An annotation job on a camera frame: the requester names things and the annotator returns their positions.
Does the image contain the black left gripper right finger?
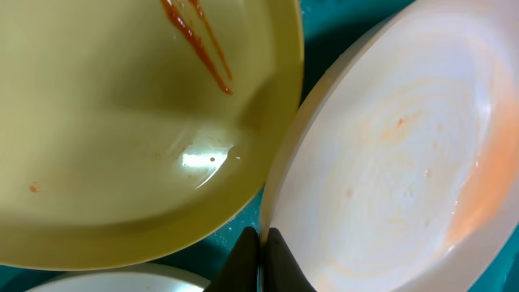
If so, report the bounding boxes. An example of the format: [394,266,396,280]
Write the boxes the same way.
[262,228,315,292]

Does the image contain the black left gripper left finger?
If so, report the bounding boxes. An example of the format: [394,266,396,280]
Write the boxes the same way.
[204,227,260,292]

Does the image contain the white plate with sauce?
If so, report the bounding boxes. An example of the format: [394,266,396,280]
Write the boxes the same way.
[259,0,518,291]

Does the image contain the yellow-green plate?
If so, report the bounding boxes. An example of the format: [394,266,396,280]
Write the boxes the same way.
[1,0,304,270]

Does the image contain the white front plate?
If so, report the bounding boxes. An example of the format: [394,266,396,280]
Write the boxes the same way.
[28,263,210,292]

